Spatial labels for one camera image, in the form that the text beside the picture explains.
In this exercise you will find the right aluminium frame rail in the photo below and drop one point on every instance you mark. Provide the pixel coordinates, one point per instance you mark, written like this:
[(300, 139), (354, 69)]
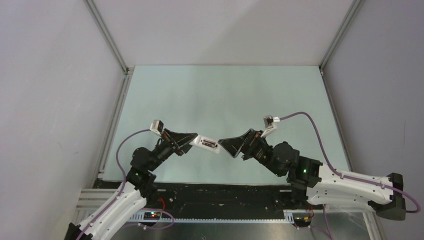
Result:
[(343, 28)]

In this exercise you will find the left controller board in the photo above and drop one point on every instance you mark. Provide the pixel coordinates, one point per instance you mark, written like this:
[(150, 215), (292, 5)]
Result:
[(152, 216)]

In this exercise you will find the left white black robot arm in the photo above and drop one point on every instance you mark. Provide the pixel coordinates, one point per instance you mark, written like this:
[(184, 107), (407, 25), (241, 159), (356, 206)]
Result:
[(135, 190)]

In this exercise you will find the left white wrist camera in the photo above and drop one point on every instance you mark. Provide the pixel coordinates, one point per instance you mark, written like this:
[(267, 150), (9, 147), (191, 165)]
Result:
[(157, 127)]

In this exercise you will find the right controller board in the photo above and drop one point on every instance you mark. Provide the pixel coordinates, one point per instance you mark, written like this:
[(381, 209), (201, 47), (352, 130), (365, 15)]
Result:
[(302, 222)]

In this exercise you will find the AAA battery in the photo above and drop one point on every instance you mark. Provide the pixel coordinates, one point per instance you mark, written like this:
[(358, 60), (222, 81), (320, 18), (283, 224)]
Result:
[(209, 144)]

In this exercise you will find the aluminium frame rail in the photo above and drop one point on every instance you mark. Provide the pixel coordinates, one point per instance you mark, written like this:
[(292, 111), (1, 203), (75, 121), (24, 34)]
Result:
[(122, 87), (343, 28)]

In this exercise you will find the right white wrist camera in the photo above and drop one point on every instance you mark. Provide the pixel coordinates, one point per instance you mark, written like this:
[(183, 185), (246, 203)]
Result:
[(270, 123)]

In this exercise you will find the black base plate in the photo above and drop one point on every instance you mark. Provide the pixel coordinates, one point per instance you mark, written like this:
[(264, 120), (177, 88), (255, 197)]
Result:
[(224, 201)]

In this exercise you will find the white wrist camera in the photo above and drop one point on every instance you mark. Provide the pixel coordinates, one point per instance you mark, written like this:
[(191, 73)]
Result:
[(270, 123), (157, 127)]

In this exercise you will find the controller board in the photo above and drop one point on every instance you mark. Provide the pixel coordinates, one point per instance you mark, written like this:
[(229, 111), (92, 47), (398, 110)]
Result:
[(152, 216), (302, 222)]

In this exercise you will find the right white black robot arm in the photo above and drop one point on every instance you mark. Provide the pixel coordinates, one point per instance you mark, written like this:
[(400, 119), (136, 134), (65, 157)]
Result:
[(313, 183)]

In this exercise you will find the white remote control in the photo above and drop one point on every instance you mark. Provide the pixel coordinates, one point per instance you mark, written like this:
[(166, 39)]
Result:
[(196, 143)]

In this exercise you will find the left aluminium frame rail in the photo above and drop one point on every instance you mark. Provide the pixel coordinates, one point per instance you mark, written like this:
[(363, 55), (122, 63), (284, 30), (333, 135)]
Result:
[(122, 87)]

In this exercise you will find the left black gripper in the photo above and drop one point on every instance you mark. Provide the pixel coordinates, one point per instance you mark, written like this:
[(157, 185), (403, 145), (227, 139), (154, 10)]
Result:
[(180, 140)]

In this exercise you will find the grey slotted cable duct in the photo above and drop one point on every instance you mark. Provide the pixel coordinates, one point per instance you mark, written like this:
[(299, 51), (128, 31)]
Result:
[(139, 217)]

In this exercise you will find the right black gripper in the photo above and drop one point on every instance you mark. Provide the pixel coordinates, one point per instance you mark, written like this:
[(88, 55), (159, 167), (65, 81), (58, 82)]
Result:
[(245, 143)]

